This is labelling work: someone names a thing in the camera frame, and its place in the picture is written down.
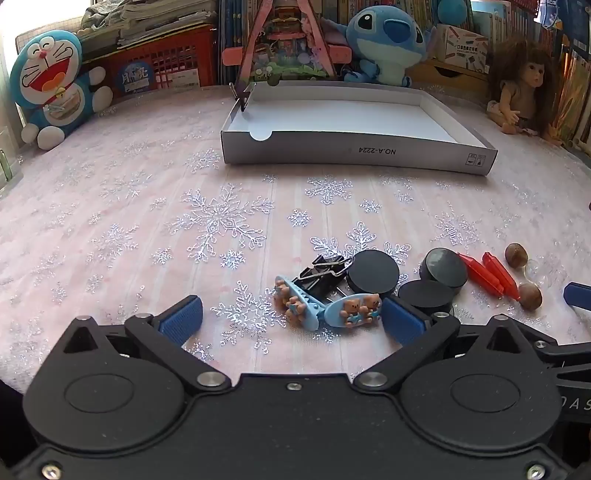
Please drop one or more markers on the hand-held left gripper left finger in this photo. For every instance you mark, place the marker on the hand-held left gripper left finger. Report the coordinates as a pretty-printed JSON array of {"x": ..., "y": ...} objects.
[{"x": 182, "y": 318}]

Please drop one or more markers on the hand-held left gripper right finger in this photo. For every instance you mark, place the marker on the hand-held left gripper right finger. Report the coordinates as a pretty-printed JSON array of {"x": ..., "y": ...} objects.
[{"x": 401, "y": 321}]

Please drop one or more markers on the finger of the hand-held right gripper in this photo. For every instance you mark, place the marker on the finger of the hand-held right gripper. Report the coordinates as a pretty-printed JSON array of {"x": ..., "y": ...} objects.
[
  {"x": 565, "y": 354},
  {"x": 578, "y": 295}
]

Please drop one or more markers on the black round disc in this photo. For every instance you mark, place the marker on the black round disc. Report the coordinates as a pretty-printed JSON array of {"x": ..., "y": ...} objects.
[
  {"x": 425, "y": 297},
  {"x": 445, "y": 267},
  {"x": 371, "y": 272}
]

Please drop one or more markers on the clear plastic piece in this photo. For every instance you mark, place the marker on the clear plastic piece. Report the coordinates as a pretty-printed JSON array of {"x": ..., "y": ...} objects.
[{"x": 538, "y": 270}]

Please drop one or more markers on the blue bear hair clip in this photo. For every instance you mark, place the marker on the blue bear hair clip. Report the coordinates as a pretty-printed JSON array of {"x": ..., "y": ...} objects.
[
  {"x": 295, "y": 302},
  {"x": 353, "y": 311}
]

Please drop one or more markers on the red crystal piece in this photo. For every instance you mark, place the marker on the red crystal piece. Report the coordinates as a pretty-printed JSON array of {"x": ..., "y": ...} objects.
[
  {"x": 502, "y": 275},
  {"x": 480, "y": 274}
]

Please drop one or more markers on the white cardboard box tray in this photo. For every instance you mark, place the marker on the white cardboard box tray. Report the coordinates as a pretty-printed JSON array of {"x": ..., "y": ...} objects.
[{"x": 337, "y": 115}]

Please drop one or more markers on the pink snowflake tablecloth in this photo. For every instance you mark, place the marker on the pink snowflake tablecloth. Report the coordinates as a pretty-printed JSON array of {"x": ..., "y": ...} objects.
[{"x": 138, "y": 207}]

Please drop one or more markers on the shiny gold wrapping paper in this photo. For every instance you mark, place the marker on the shiny gold wrapping paper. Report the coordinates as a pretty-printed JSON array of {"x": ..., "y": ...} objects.
[{"x": 572, "y": 97}]

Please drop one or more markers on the long-haired baby doll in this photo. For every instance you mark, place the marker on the long-haired baby doll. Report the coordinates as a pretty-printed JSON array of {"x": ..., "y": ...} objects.
[{"x": 526, "y": 83}]

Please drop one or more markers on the clear plastic container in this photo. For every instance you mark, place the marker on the clear plastic container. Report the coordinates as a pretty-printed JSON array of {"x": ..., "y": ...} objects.
[{"x": 5, "y": 161}]

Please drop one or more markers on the wooden drawer box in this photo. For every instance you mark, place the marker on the wooden drawer box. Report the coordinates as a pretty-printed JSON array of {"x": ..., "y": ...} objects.
[{"x": 443, "y": 74}]

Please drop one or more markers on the red plastic crate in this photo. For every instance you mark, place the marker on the red plastic crate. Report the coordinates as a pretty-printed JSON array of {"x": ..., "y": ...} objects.
[{"x": 157, "y": 62}]

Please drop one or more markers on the pink rectangular box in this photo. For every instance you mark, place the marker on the pink rectangular box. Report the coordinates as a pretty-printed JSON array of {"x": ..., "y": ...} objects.
[{"x": 228, "y": 55}]

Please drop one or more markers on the blue cat plush toy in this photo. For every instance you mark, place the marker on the blue cat plush toy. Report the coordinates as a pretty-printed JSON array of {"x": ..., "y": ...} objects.
[{"x": 46, "y": 87}]

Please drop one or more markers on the white printed carton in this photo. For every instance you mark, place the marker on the white printed carton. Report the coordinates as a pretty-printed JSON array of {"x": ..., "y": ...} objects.
[{"x": 461, "y": 44}]

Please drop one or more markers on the row of shelf books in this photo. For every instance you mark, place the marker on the row of shelf books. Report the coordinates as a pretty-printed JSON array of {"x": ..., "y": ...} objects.
[{"x": 508, "y": 21}]

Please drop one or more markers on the blue alien plush toy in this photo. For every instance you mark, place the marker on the blue alien plush toy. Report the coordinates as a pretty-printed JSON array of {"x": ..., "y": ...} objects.
[{"x": 388, "y": 37}]

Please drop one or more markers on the triangular pink toy house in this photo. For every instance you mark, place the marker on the triangular pink toy house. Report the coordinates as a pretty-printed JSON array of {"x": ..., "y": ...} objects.
[{"x": 288, "y": 50}]

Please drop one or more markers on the tall blue books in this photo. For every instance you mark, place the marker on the tall blue books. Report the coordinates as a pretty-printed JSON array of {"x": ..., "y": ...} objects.
[{"x": 235, "y": 27}]

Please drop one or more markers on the stack of books and papers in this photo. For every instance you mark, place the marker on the stack of books and papers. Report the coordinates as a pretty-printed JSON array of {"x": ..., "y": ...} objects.
[{"x": 147, "y": 18}]

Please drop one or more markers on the blue plush ball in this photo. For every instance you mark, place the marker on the blue plush ball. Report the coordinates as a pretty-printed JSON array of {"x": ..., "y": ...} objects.
[{"x": 450, "y": 11}]

